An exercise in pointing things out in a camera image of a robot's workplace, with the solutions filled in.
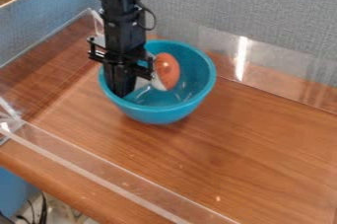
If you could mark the clear acrylic corner bracket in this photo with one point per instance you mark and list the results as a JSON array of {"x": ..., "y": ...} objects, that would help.
[{"x": 97, "y": 23}]

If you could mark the clear acrylic front barrier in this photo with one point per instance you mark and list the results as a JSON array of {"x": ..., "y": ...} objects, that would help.
[{"x": 172, "y": 206}]

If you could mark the clear acrylic left barrier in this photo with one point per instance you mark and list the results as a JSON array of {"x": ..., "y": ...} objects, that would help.
[{"x": 33, "y": 77}]

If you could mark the brown white toy mushroom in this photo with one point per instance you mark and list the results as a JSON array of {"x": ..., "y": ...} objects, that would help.
[{"x": 166, "y": 73}]

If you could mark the blue plastic bowl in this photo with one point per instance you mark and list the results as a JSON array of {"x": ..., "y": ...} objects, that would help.
[{"x": 161, "y": 107}]

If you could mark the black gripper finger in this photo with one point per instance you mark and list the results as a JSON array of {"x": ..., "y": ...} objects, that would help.
[{"x": 120, "y": 79}]

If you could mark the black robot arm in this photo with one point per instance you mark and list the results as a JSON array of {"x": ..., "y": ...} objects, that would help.
[{"x": 120, "y": 49}]

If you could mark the clear acrylic back barrier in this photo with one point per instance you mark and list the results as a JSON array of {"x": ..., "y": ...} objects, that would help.
[{"x": 286, "y": 73}]

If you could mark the clear acrylic barrier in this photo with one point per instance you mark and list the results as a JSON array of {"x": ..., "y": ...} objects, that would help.
[
  {"x": 172, "y": 206},
  {"x": 286, "y": 73},
  {"x": 33, "y": 77}
]

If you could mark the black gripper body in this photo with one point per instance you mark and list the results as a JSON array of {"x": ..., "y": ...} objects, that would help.
[{"x": 137, "y": 59}]

